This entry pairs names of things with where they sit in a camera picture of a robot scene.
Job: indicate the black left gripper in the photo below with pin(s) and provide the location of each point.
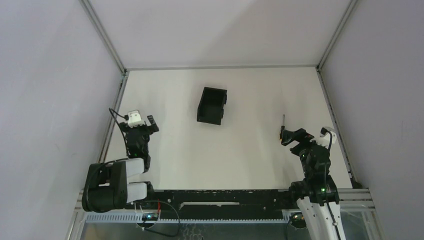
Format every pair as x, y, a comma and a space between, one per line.
142, 127

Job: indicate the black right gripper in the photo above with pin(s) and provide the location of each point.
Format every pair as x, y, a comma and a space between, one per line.
289, 136

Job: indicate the black yellow screwdriver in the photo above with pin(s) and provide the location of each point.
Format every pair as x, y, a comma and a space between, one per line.
282, 128

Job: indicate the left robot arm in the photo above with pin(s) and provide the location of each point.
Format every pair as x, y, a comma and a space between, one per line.
108, 186

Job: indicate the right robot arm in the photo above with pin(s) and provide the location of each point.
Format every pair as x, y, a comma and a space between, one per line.
317, 194

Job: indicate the black plastic bin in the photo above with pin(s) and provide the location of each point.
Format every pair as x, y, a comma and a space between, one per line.
210, 109

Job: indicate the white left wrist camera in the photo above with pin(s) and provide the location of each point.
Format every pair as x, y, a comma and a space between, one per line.
135, 119

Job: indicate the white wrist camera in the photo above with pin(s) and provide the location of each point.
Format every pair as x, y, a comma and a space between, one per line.
135, 119
326, 138

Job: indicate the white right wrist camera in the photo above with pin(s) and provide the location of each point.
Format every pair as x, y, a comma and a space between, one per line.
326, 138

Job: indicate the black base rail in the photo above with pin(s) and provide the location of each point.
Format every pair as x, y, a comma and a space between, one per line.
227, 205

